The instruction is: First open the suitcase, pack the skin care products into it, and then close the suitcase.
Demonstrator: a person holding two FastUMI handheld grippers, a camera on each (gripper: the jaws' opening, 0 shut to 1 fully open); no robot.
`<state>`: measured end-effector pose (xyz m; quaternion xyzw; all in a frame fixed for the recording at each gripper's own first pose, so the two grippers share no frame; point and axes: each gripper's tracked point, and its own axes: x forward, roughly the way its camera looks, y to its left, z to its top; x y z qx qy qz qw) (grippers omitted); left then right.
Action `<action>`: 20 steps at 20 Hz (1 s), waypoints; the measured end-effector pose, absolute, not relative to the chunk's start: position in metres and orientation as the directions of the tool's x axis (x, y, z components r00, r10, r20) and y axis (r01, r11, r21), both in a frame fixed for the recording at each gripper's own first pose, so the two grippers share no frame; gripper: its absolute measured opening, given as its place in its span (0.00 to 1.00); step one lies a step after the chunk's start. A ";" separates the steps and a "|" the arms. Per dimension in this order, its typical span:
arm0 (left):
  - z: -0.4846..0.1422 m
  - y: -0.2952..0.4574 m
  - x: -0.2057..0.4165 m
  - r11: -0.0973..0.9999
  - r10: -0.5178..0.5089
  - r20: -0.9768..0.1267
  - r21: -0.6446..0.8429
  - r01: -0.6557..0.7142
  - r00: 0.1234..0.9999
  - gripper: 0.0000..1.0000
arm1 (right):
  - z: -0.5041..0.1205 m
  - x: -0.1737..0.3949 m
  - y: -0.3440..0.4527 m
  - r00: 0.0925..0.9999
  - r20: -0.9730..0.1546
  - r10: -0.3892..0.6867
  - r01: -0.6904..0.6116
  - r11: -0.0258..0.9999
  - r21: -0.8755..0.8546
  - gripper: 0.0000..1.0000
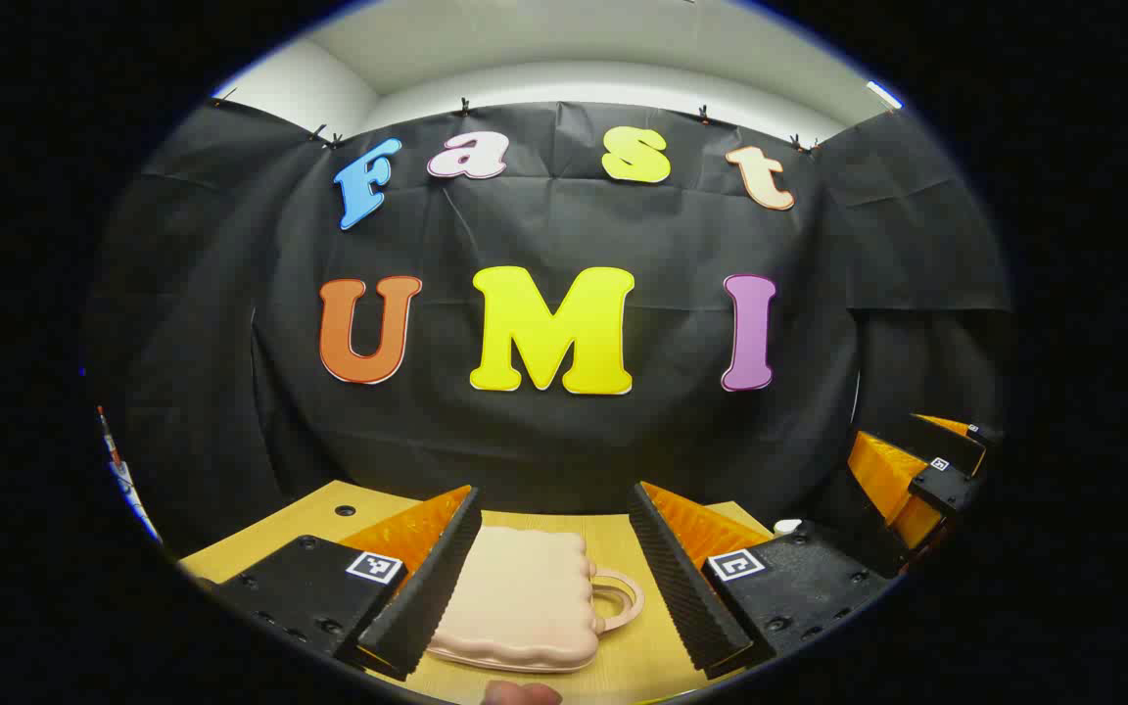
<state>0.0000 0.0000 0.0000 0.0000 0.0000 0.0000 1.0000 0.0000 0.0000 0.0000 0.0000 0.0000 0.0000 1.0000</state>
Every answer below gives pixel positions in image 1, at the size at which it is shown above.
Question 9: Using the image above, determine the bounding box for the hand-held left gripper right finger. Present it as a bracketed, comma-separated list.
[628, 480, 908, 680]

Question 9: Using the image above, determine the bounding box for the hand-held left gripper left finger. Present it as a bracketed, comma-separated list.
[204, 485, 484, 681]

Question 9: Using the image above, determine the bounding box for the black backdrop cloth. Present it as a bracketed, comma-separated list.
[84, 93, 1015, 559]

